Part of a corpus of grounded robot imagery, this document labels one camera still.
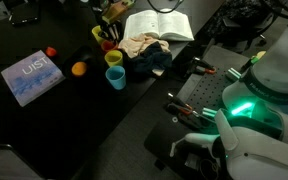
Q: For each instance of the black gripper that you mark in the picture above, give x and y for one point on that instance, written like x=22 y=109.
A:
x=112 y=24

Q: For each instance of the orange plastic cup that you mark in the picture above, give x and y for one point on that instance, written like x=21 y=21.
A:
x=109 y=46

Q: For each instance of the tall yellow plastic cup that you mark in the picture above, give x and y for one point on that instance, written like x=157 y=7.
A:
x=96 y=35

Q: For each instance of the short yellow plastic cup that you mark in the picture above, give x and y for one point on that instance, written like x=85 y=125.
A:
x=113 y=60

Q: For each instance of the blue plastic cup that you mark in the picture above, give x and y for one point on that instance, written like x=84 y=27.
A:
x=116 y=80

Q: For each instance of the beige crumpled cloth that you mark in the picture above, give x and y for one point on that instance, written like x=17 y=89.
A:
x=135 y=45

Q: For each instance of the black bowl with orange ball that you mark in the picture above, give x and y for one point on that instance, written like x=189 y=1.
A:
x=84 y=53

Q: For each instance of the dark blue crumpled cloth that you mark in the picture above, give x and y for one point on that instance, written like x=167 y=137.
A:
x=152 y=60

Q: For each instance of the orange ball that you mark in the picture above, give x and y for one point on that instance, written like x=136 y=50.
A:
x=79 y=69

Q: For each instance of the open white book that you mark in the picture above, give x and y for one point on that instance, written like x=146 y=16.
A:
x=170 y=25

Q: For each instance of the small red ball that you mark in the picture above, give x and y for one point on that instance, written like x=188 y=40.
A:
x=51 y=51

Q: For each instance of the black phone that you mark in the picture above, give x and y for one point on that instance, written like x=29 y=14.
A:
x=24 y=13

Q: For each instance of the purple UIST book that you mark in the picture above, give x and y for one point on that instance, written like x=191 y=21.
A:
x=30 y=80

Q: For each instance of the small metal washer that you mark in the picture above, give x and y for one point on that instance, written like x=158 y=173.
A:
x=174 y=117

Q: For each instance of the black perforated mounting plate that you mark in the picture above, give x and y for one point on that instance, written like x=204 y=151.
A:
x=214 y=90

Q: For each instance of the short aluminium extrusion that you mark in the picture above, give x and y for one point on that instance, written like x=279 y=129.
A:
x=209 y=112

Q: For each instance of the black office chair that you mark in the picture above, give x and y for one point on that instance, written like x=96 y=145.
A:
x=237 y=13

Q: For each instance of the long aluminium extrusion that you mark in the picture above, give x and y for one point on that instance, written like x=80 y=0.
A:
x=233 y=74

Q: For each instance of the yellow green small device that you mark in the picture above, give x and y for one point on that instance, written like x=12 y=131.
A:
x=259 y=55

